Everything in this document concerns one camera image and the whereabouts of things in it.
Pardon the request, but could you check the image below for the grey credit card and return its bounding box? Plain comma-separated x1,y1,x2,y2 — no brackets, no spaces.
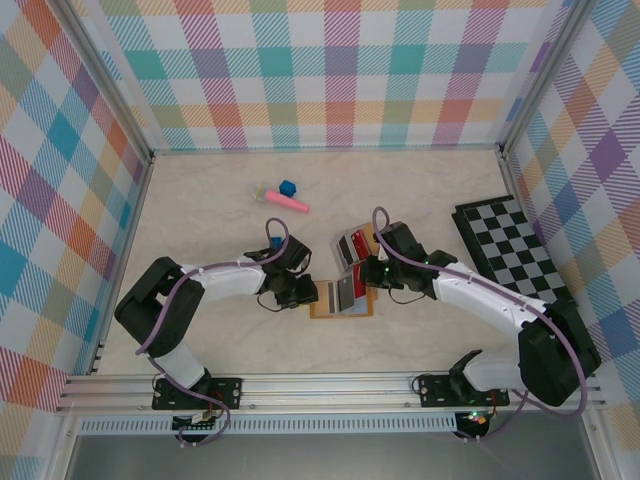
327,278,357,315
338,233,357,266

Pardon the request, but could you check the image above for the orange leather card holder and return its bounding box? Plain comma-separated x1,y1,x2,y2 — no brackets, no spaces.
308,278,377,320

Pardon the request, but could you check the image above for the pink marker pen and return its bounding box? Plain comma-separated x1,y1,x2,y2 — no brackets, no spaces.
251,183,311,215

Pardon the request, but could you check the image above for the black and grey chessboard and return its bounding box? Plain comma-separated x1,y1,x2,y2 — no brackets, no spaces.
452,196,579,314

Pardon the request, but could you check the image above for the small electronics board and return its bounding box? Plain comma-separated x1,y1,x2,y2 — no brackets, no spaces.
459,409,494,429
172,412,222,432

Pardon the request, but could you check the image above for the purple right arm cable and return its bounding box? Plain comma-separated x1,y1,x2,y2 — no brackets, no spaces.
371,206,589,444

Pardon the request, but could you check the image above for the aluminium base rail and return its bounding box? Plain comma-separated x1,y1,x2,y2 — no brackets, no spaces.
54,372,609,414

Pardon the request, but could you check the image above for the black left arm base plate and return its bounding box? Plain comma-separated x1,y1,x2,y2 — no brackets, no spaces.
152,375,245,411

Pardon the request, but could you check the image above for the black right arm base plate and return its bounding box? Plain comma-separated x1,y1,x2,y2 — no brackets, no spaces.
417,374,511,409

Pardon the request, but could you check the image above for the slotted grey cable duct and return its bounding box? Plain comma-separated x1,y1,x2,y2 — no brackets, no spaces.
77,417,459,436

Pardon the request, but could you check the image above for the aluminium frame post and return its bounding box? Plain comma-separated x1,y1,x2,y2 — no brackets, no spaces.
496,0,599,157
49,0,155,164

